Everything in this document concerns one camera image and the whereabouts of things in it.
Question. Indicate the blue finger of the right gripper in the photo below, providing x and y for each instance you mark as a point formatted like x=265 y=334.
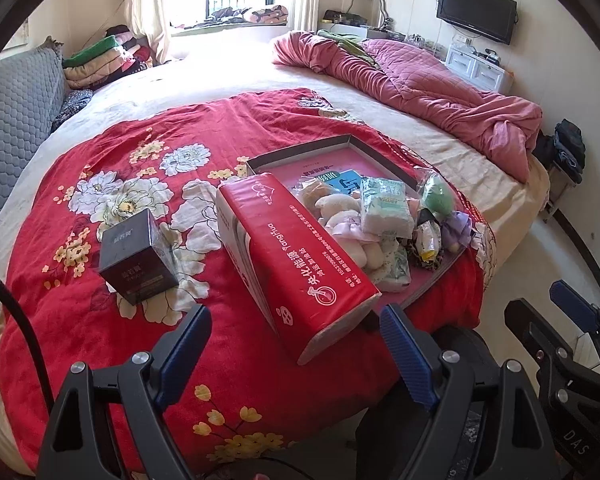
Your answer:
x=535 y=329
x=580 y=312

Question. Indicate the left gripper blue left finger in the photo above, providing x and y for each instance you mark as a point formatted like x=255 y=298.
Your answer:
x=175 y=356

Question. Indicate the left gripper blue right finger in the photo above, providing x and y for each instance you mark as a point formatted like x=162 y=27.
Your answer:
x=415 y=355

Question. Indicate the white yellow sachet black band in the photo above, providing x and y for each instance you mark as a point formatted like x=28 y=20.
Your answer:
x=427 y=231

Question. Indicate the small green tissue pack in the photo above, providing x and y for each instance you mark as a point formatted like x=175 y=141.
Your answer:
x=384 y=208

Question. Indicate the green sponge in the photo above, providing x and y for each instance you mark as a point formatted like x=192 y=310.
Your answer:
x=435 y=194

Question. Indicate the beige puff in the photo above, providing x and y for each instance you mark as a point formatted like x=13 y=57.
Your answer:
x=308 y=192

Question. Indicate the white floral scrunchie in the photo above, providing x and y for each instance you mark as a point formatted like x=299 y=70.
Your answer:
x=394 y=274

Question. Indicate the white teddy bear purple bow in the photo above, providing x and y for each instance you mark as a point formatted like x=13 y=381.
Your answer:
x=456 y=231

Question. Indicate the black square box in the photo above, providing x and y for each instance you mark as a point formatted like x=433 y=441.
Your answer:
x=136 y=260

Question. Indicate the red floral bedspread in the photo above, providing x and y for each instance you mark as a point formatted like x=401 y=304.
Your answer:
x=246 y=396

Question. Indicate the red tissue box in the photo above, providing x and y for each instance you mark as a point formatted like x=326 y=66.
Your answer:
x=307 y=287

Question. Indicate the dark clothes on chair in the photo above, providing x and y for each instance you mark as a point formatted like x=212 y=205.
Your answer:
x=564 y=149

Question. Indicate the pink quilted duvet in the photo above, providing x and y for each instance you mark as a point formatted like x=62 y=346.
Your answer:
x=409 y=79

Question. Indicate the grey tray with pink book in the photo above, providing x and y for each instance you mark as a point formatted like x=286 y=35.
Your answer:
x=341 y=162

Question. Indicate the white drawer cabinet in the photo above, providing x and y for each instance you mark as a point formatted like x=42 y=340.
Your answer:
x=477 y=71

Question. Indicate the grey quilted headboard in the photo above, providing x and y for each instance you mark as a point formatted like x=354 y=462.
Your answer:
x=32 y=90

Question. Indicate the beige bed sheet mattress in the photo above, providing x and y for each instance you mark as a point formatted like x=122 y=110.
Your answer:
x=503 y=207

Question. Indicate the stack of folded blankets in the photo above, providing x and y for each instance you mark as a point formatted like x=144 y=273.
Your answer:
x=118 y=54

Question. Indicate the green cloth on duvet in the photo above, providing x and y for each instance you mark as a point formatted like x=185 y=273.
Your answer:
x=350 y=44

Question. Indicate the clothes on window sill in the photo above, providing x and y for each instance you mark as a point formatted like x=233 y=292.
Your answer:
x=269 y=15

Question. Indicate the vanity mirror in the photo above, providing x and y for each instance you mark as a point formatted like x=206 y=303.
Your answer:
x=374 y=11

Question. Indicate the left cream curtain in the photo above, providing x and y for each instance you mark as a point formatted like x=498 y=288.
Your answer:
x=148 y=18

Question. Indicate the black wall television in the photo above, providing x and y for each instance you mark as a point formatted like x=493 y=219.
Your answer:
x=493 y=19

